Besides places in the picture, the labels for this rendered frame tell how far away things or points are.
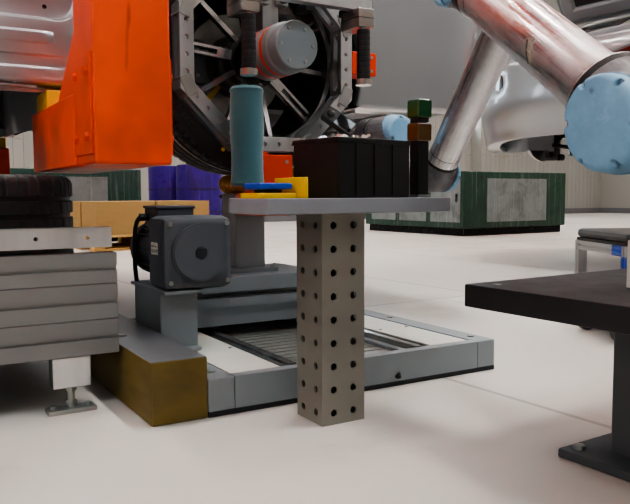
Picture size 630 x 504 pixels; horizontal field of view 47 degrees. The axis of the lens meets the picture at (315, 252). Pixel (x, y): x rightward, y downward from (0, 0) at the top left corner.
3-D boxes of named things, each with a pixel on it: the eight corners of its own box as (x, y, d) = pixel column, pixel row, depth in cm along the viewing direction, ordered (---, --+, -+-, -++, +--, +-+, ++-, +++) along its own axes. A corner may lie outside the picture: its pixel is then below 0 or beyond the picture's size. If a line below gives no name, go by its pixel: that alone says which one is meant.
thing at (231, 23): (255, 137, 233) (289, 48, 238) (266, 136, 227) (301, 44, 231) (166, 91, 217) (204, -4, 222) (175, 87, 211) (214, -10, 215)
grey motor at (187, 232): (177, 322, 215) (175, 204, 213) (237, 348, 179) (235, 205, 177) (116, 328, 206) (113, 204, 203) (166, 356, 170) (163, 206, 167)
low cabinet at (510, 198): (364, 230, 931) (364, 175, 926) (461, 226, 1021) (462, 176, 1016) (462, 236, 781) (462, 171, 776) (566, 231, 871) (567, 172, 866)
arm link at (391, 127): (389, 151, 189) (388, 112, 188) (361, 153, 200) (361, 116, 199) (417, 151, 194) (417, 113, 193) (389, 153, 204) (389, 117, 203)
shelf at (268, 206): (401, 210, 167) (401, 196, 166) (450, 211, 152) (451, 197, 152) (228, 213, 145) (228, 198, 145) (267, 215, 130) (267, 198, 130)
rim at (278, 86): (263, 176, 240) (315, 39, 247) (298, 174, 220) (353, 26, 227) (122, 106, 215) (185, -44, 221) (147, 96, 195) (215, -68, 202)
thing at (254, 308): (287, 302, 255) (287, 274, 254) (343, 316, 224) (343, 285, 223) (148, 314, 229) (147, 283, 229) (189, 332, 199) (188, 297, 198)
